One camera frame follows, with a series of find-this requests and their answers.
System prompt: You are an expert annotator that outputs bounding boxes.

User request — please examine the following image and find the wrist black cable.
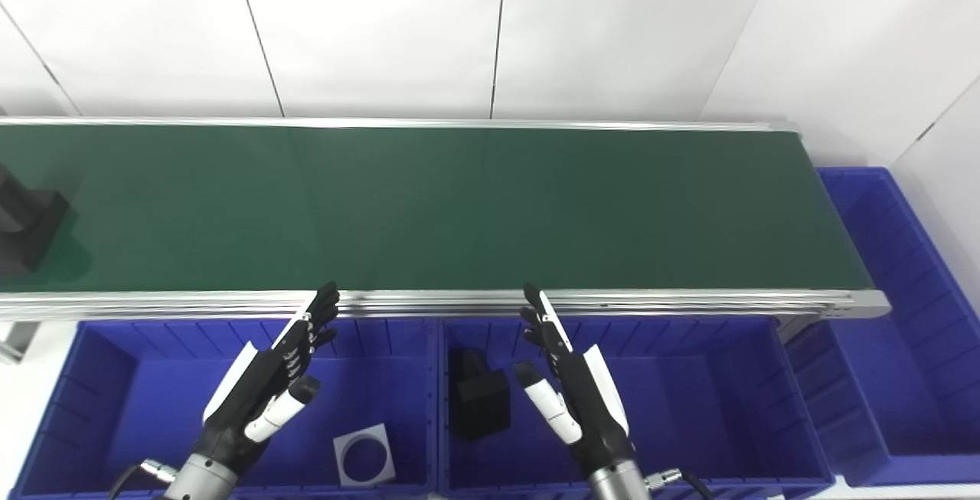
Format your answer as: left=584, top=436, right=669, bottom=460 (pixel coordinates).
left=107, top=459, right=181, bottom=500
left=645, top=467, right=717, bottom=500

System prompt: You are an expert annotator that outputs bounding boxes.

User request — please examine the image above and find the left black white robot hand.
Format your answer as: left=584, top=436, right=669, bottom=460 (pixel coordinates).
left=195, top=281, right=341, bottom=478

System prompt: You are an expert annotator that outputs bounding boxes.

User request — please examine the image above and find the black cylinder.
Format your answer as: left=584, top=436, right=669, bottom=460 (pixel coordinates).
left=0, top=163, right=71, bottom=275
left=448, top=348, right=512, bottom=442

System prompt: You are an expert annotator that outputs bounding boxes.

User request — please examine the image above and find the white square plate with hole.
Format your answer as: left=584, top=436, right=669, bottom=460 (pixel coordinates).
left=333, top=423, right=397, bottom=487

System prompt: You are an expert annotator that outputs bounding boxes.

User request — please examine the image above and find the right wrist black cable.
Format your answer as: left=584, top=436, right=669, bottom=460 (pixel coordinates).
left=645, top=467, right=717, bottom=500

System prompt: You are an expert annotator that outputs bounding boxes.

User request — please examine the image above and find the blue bin with black part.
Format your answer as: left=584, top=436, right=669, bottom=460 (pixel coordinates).
left=436, top=316, right=837, bottom=500

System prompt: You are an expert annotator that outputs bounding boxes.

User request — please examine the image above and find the green conveyor belt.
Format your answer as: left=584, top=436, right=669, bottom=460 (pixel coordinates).
left=0, top=116, right=893, bottom=325
left=0, top=123, right=875, bottom=294

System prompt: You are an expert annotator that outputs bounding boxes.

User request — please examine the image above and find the large blue plastic bin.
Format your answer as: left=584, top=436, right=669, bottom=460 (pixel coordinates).
left=785, top=167, right=980, bottom=487

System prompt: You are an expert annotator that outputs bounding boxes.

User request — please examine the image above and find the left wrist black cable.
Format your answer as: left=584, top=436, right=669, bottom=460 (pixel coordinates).
left=107, top=459, right=181, bottom=500

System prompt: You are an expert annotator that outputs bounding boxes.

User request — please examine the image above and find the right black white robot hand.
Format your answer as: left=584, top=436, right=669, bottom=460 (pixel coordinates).
left=514, top=283, right=636, bottom=476

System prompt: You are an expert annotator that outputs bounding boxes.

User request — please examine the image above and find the blue bin with white plate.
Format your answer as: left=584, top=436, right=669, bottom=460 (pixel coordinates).
left=8, top=316, right=442, bottom=500

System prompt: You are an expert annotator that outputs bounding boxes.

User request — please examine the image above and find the aluminium conveyor leg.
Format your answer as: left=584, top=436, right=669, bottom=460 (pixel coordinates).
left=773, top=315, right=826, bottom=345
left=0, top=321, right=41, bottom=365

